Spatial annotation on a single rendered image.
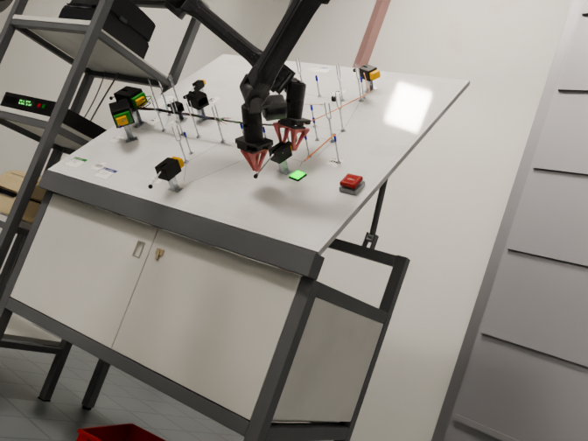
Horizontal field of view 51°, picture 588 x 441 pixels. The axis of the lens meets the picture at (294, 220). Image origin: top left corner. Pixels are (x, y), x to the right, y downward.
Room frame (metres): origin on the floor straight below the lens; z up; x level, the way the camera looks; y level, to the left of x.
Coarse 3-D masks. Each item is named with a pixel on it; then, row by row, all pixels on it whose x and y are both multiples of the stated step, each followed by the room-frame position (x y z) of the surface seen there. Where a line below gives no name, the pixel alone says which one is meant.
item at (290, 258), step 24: (72, 192) 2.12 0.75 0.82; (96, 192) 2.06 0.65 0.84; (144, 216) 1.92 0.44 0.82; (168, 216) 1.87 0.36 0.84; (192, 216) 1.82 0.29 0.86; (216, 240) 1.76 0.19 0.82; (240, 240) 1.72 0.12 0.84; (264, 240) 1.67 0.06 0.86; (288, 264) 1.62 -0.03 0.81; (312, 264) 1.59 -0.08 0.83
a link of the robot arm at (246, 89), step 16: (304, 0) 1.41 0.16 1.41; (320, 0) 1.39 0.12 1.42; (288, 16) 1.46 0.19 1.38; (304, 16) 1.45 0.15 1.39; (288, 32) 1.48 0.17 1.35; (272, 48) 1.52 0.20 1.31; (288, 48) 1.52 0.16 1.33; (256, 64) 1.58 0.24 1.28; (272, 64) 1.55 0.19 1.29; (256, 80) 1.58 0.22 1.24; (272, 80) 1.59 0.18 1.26
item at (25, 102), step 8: (8, 96) 2.47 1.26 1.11; (16, 96) 2.44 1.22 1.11; (24, 96) 2.41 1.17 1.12; (0, 104) 2.48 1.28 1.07; (8, 104) 2.46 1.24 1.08; (16, 104) 2.43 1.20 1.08; (24, 104) 2.40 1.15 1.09; (32, 104) 2.37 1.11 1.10; (40, 104) 2.34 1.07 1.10; (48, 104) 2.32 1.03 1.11; (32, 112) 2.36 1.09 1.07; (40, 112) 2.34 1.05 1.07; (48, 112) 2.31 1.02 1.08; (72, 112) 2.35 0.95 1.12; (64, 120) 2.34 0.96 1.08; (72, 120) 2.37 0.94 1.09; (80, 120) 2.40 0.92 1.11; (88, 120) 2.42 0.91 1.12; (72, 128) 2.39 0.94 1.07; (80, 128) 2.41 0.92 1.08; (88, 128) 2.44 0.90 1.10; (96, 128) 2.47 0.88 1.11; (88, 136) 2.47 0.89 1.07; (96, 136) 2.48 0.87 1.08
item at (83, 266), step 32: (64, 224) 2.17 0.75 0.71; (96, 224) 2.09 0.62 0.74; (128, 224) 2.01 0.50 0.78; (32, 256) 2.22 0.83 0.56; (64, 256) 2.13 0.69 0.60; (96, 256) 2.05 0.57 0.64; (128, 256) 1.98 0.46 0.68; (32, 288) 2.18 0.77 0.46; (64, 288) 2.10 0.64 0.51; (96, 288) 2.02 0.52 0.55; (128, 288) 1.95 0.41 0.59; (64, 320) 2.07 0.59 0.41; (96, 320) 1.99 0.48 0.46
